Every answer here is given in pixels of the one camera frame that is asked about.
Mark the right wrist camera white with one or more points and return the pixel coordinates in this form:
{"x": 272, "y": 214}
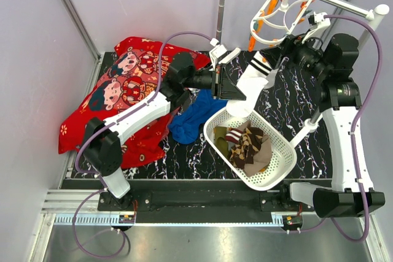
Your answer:
{"x": 318, "y": 24}

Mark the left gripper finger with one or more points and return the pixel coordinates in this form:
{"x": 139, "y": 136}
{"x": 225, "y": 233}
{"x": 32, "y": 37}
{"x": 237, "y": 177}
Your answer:
{"x": 227, "y": 85}
{"x": 233, "y": 98}

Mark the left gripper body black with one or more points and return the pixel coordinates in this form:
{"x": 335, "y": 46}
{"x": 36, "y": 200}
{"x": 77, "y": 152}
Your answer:
{"x": 215, "y": 82}

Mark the red cartoon print pillow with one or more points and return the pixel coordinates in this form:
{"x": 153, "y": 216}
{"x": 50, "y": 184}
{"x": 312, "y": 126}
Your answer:
{"x": 130, "y": 79}

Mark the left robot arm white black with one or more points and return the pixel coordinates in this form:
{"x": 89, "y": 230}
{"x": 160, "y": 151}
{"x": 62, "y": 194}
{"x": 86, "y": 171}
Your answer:
{"x": 103, "y": 139}

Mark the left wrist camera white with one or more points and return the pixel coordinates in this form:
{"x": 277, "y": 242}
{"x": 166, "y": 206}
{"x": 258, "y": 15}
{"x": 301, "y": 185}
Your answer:
{"x": 216, "y": 52}

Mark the white black striped sock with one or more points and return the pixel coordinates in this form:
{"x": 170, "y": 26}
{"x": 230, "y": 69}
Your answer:
{"x": 258, "y": 75}

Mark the silver clothes rack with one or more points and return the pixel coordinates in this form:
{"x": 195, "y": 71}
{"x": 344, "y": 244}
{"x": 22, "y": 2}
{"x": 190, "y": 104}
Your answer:
{"x": 374, "y": 18}

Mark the white round clip hanger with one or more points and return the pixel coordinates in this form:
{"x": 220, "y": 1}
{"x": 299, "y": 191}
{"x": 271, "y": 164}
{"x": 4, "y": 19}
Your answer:
{"x": 280, "y": 15}

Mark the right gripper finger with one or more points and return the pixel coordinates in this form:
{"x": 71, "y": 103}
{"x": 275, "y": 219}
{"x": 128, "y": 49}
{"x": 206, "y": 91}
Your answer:
{"x": 277, "y": 52}
{"x": 280, "y": 65}

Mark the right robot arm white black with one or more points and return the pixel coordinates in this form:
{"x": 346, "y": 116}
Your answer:
{"x": 352, "y": 193}

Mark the blue towel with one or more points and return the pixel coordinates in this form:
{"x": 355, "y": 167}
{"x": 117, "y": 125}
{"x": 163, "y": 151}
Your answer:
{"x": 185, "y": 127}

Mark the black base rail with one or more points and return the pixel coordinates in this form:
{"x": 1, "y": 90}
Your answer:
{"x": 153, "y": 195}

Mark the white perforated plastic basket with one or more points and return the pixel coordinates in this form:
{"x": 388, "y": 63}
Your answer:
{"x": 284, "y": 156}

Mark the brown yellow diamond sock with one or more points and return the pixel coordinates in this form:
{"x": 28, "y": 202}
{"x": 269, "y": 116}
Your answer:
{"x": 241, "y": 155}
{"x": 252, "y": 136}

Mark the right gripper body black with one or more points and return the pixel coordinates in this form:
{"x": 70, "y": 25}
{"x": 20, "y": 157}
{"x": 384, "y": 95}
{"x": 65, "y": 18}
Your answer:
{"x": 305, "y": 56}

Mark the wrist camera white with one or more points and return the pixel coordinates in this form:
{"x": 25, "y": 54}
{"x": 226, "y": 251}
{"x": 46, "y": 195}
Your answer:
{"x": 318, "y": 24}
{"x": 216, "y": 52}

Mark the maroon striped beige sock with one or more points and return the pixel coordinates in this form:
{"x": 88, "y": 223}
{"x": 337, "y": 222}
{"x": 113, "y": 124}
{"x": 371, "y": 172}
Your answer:
{"x": 261, "y": 159}
{"x": 234, "y": 134}

